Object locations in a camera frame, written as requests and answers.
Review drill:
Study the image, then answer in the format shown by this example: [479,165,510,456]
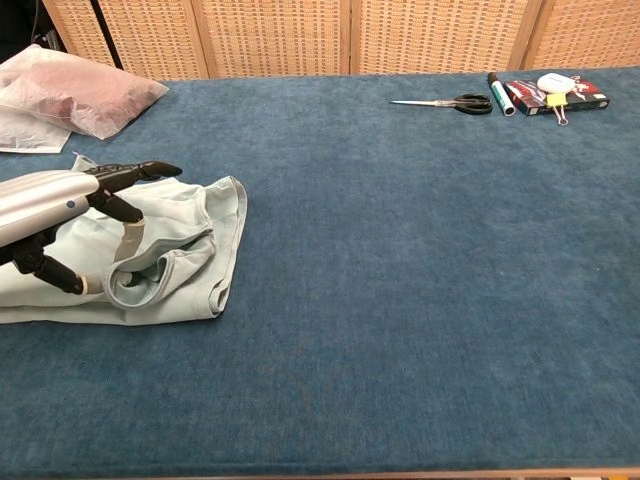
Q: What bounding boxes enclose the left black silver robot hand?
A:
[0,160,184,296]

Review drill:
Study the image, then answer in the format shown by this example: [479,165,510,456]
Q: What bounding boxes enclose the light green t-shirt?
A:
[0,152,249,325]

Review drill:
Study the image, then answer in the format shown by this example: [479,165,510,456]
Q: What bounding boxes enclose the frosted bag with red garment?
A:
[0,43,170,140]

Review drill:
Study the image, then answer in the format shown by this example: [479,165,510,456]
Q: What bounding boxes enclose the woven wooden folding screen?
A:
[42,0,640,81]

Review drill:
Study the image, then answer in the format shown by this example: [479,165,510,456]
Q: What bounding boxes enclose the blue carpet table cover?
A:
[0,66,640,476]

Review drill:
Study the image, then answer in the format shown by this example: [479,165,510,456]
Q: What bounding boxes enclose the green white marker pen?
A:
[487,72,517,118]

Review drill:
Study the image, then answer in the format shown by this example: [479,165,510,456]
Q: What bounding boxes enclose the yellow binder clip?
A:
[545,92,571,126]

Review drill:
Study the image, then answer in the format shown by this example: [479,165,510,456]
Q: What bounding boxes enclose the white earbud case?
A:
[536,73,573,94]

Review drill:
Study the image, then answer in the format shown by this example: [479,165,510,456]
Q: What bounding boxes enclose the dark flat card box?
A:
[502,75,612,117]

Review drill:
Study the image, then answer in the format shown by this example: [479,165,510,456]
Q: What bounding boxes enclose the black-handled scissors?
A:
[389,93,494,117]

